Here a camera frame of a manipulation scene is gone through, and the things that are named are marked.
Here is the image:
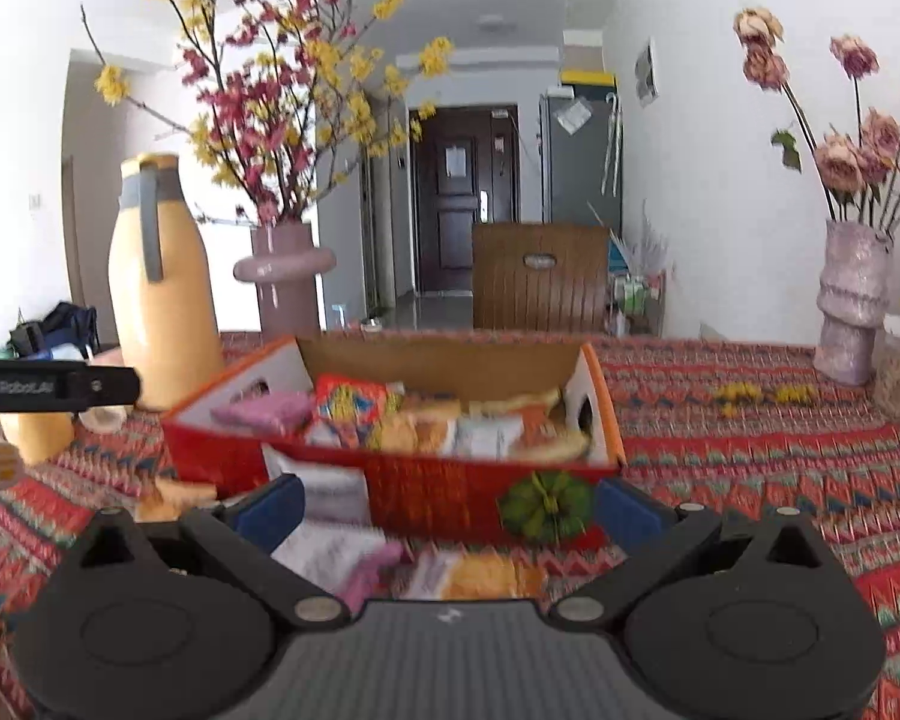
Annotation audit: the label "orange cracker packet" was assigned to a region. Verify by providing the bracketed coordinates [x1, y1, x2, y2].
[368, 411, 458, 457]

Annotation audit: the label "white printed snack packet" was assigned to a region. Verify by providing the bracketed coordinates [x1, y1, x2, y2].
[453, 415, 523, 460]

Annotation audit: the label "white grey crumpled packet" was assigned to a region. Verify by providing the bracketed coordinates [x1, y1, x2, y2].
[271, 520, 390, 595]

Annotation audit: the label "yellow ceramic mug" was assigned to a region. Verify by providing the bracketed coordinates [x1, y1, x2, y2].
[0, 413, 74, 466]

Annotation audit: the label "white pouch near box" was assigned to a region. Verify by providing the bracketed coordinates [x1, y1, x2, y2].
[261, 444, 372, 525]

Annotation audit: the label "dark bag on floor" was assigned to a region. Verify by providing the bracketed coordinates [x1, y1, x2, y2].
[9, 301, 100, 359]

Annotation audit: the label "pink snack packet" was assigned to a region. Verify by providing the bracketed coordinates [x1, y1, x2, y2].
[211, 392, 313, 436]

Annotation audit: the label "small pink packet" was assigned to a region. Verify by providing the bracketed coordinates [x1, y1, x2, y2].
[338, 541, 406, 614]

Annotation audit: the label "red blue snack bag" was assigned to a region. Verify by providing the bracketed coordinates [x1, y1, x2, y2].
[313, 374, 390, 449]

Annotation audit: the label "patterned red tablecloth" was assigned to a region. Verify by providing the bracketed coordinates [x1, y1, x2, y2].
[0, 338, 900, 718]

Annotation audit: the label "red cardboard pumpkin box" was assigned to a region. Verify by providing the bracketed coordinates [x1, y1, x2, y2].
[162, 332, 626, 550]

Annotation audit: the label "fallen yellow petals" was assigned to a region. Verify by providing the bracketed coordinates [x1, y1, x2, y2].
[712, 382, 818, 418]

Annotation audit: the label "orange white chip packet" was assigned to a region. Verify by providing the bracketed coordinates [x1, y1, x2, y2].
[403, 551, 548, 601]

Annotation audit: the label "yellow thermos jug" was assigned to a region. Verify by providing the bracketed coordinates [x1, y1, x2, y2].
[109, 153, 224, 411]

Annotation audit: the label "brown wooden chair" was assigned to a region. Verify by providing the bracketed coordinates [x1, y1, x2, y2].
[473, 223, 611, 333]

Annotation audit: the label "pink textured tall vase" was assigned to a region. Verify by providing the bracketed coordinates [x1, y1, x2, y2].
[814, 221, 893, 387]

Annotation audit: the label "grey refrigerator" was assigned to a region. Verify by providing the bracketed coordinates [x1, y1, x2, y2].
[539, 86, 622, 234]

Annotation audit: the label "dark brown door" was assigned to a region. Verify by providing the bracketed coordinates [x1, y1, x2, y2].
[411, 106, 520, 294]

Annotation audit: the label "pink yellow blossom branches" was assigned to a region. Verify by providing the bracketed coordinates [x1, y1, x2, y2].
[79, 0, 458, 231]

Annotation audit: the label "dried pink roses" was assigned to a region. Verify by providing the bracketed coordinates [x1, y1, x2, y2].
[733, 5, 900, 238]

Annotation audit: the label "yellow box on fridge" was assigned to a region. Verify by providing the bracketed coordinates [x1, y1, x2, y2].
[559, 68, 617, 88]

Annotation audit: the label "pink ring vase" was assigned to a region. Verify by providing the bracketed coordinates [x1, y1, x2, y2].
[233, 221, 336, 340]

